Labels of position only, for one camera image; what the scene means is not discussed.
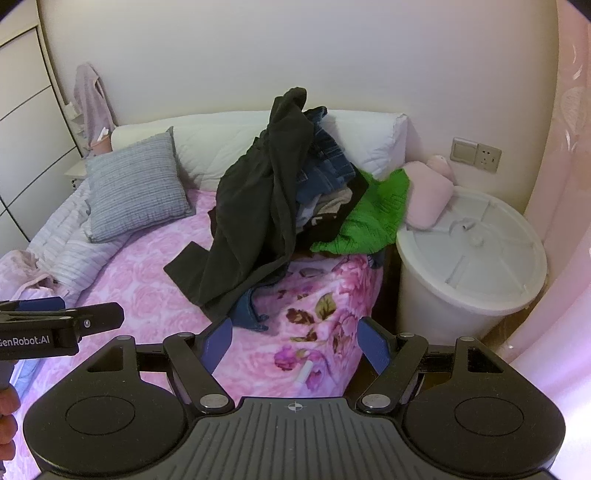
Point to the blue denim jeans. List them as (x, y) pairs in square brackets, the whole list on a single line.
[(327, 175)]

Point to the pink floral bedspread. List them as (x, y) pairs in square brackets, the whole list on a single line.
[(294, 316)]

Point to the wall socket switch panel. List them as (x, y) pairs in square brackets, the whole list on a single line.
[(478, 155)]

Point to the black trousers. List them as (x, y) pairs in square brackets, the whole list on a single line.
[(255, 214)]

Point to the pink plush toy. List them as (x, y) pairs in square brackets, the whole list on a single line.
[(431, 188)]

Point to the green knit garment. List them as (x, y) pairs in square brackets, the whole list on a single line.
[(375, 220)]

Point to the white long pillow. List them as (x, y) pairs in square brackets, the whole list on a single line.
[(207, 144)]

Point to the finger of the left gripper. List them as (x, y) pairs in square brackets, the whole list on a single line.
[(98, 318)]

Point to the pink curtain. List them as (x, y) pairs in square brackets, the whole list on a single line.
[(552, 347)]

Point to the white wardrobe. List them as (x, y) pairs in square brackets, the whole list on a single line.
[(37, 147)]

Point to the person's left hand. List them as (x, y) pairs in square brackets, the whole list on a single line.
[(9, 405)]

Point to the white round lidded bin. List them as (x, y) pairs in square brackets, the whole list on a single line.
[(481, 262)]

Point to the grey checked pillow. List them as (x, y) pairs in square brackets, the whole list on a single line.
[(134, 188)]

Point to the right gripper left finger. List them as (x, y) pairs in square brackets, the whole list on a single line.
[(192, 359)]

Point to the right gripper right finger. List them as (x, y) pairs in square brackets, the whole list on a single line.
[(396, 359)]

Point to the lilac striped duvet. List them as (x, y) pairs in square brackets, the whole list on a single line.
[(60, 260)]

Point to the lilac hanging garment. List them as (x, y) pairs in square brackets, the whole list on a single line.
[(91, 102)]

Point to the dark blue garment piece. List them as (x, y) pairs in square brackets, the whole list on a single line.
[(243, 314)]

